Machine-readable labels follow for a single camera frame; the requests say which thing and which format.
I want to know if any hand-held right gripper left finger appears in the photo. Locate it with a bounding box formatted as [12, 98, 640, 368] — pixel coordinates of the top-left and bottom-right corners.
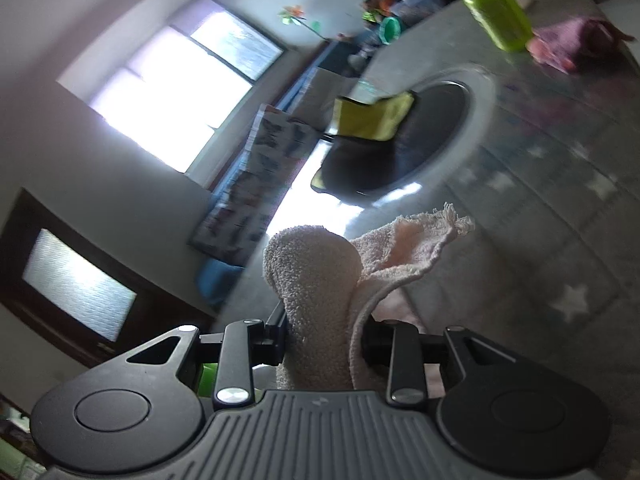
[125, 305, 288, 408]

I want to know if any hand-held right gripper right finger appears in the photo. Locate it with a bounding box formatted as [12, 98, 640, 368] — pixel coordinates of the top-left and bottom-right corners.
[360, 322, 521, 405]

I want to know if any pale pink towel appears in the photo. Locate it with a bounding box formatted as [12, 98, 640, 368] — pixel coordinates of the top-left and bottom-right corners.
[262, 202, 476, 393]

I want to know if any clear pump soap bottle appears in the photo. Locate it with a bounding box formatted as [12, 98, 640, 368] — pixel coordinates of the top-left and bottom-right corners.
[197, 360, 278, 398]

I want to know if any blue sofa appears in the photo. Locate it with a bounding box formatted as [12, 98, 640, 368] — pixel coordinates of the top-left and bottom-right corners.
[195, 35, 381, 311]

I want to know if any dark door with frosted glass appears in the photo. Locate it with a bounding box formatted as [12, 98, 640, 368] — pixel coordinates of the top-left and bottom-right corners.
[0, 187, 211, 368]

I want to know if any butterfly print cushion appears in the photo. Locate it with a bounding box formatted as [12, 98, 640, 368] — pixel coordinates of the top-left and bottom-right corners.
[187, 157, 283, 266]
[249, 104, 323, 162]

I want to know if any yellow grey microfibre cloth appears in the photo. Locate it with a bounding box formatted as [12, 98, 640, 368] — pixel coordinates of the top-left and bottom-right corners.
[310, 90, 417, 196]

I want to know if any round black hob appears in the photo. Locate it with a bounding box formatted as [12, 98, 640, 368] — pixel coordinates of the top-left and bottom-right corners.
[350, 62, 498, 206]

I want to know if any window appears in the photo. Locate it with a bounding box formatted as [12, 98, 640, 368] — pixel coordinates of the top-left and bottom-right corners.
[57, 0, 288, 173]

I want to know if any green plastic basin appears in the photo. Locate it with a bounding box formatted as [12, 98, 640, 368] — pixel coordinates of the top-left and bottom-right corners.
[378, 16, 403, 43]

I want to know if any pinwheel flower toy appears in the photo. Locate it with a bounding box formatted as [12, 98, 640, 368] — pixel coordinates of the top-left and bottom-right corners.
[279, 5, 331, 43]

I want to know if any teddy bear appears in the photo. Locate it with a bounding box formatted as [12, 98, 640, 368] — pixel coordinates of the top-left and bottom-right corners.
[362, 0, 393, 23]

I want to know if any clear storage box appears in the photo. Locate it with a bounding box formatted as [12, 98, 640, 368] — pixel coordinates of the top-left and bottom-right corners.
[395, 0, 441, 26]

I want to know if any small green bottle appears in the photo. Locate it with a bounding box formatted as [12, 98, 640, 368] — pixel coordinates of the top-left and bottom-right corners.
[460, 0, 533, 53]

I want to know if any purple pink cloth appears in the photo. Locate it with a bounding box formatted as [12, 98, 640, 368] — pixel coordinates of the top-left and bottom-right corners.
[525, 16, 636, 76]

